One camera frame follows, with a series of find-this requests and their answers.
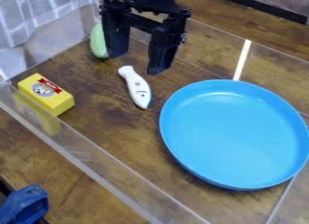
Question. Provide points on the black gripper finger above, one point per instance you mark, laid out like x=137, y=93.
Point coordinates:
x=117, y=34
x=168, y=37

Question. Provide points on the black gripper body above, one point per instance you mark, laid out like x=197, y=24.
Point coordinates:
x=145, y=14

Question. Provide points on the white toy fish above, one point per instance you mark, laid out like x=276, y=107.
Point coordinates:
x=138, y=87

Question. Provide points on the blue round tray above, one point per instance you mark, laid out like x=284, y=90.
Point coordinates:
x=235, y=134

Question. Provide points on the green toy bitter gourd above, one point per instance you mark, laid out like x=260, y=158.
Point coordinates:
x=98, y=41

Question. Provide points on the yellow toy butter box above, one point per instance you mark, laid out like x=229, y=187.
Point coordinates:
x=47, y=94

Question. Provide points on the blue clamp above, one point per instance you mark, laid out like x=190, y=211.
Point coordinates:
x=25, y=206

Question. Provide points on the clear acrylic enclosure wall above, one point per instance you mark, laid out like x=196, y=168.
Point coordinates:
x=99, y=157

